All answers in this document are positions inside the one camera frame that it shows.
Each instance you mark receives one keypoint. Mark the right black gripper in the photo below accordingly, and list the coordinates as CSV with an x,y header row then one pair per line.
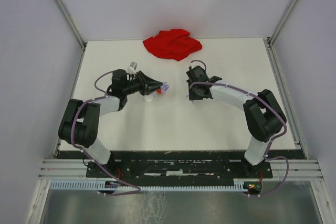
x,y
191,96

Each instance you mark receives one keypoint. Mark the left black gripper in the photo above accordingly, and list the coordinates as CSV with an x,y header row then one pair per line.
x,y
142,78

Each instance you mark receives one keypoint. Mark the white earbud charging case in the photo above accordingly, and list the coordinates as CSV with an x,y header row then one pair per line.
x,y
149,98

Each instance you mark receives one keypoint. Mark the purple earbud charging case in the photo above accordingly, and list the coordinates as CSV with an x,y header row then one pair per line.
x,y
164,87

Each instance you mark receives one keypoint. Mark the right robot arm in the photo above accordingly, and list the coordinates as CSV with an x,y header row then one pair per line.
x,y
265,119

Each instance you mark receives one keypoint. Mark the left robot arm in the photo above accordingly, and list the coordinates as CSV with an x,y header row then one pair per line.
x,y
80,122

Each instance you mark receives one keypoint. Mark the red crumpled cloth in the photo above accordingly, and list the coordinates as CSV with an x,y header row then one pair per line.
x,y
174,44

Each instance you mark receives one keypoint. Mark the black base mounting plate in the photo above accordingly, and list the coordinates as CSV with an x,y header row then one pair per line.
x,y
202,168

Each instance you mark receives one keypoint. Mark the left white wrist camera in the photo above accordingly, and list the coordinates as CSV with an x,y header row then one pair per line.
x,y
132,68

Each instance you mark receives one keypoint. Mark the white slotted cable duct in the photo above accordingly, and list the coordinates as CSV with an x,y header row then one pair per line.
x,y
109,185

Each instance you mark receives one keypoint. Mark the aluminium front frame rail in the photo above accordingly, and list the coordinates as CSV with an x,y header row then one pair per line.
x,y
299,170

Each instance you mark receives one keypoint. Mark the left aluminium frame post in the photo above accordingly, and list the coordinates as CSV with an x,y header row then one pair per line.
x,y
70,22

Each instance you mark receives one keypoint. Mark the aluminium frame post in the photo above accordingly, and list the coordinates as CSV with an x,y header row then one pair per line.
x,y
289,10
70,22

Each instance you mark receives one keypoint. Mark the right aluminium frame post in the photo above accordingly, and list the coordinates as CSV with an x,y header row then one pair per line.
x,y
289,10

